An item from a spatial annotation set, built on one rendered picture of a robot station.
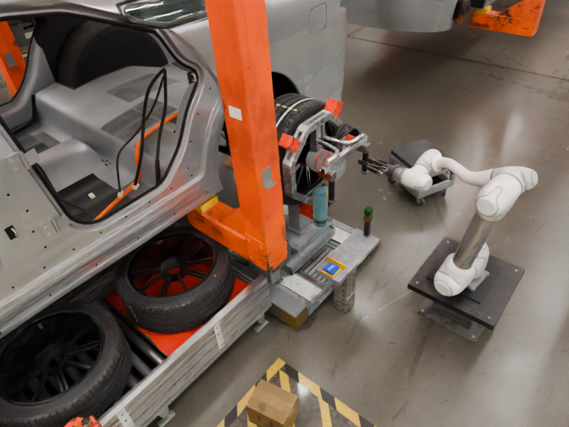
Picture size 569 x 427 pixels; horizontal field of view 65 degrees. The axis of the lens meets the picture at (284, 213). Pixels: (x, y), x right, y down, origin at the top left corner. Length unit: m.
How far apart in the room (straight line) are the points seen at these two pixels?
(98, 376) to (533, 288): 2.62
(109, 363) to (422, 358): 1.69
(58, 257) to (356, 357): 1.68
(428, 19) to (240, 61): 3.31
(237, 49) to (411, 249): 2.10
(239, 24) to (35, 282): 1.41
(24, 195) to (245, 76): 1.01
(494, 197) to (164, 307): 1.68
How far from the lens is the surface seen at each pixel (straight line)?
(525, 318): 3.16
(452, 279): 2.50
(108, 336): 2.47
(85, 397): 2.34
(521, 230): 3.75
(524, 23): 5.75
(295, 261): 3.04
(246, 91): 1.84
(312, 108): 2.62
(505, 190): 2.12
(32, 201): 2.11
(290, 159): 2.47
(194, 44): 2.32
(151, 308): 2.50
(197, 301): 2.48
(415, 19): 4.86
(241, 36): 1.77
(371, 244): 2.73
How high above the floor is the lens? 2.35
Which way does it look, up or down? 40 degrees down
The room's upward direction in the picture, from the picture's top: 5 degrees counter-clockwise
